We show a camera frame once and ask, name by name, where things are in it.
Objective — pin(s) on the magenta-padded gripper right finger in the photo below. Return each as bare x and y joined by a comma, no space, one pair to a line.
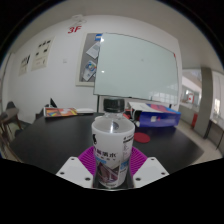
150,170

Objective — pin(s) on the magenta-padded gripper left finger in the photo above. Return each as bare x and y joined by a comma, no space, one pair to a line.
74,170

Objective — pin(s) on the clear black-capped water bottle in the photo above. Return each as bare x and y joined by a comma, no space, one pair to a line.
111,140

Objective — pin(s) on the flat round red coaster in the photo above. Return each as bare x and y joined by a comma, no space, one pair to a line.
142,137

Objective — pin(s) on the blue cardboard box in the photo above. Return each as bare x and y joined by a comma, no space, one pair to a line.
160,116

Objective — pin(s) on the colourful printed book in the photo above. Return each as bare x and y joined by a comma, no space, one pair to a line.
60,112

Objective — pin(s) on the small white case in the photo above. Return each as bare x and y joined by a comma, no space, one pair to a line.
85,110

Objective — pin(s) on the small black pointed object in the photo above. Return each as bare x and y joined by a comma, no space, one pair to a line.
52,103

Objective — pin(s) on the dark chair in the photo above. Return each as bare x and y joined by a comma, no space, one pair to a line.
8,116

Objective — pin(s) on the large whiteboard on stand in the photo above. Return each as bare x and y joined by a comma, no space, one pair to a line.
136,66

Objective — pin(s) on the small white wall poster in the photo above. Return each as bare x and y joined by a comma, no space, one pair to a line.
24,64

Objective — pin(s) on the large white wall poster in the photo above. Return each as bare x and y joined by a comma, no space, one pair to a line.
42,53

